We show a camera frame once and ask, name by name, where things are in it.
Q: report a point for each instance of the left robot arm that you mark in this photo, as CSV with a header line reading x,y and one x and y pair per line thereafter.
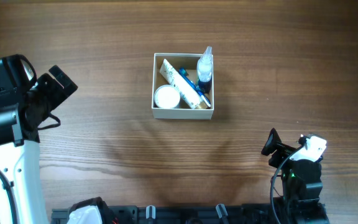
x,y
26,101

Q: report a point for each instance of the blue white toothbrush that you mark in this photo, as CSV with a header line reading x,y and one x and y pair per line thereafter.
x,y
185,75

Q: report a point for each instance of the white leaf-print tube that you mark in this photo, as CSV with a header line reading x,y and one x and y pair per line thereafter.
x,y
190,96

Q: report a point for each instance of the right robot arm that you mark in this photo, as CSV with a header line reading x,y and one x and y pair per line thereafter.
x,y
296,184

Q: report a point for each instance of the clear spray bottle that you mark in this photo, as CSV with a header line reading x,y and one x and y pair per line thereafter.
x,y
205,70

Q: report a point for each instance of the white cardboard box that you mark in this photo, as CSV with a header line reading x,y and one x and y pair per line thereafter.
x,y
189,63

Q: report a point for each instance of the cotton swab tub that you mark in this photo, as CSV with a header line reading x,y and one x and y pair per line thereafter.
x,y
167,97

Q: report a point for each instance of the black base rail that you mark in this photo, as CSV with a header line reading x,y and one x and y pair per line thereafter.
x,y
182,214

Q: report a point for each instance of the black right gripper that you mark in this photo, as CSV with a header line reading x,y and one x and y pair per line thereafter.
x,y
282,152

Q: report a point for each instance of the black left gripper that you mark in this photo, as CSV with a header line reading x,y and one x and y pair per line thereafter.
x,y
55,86

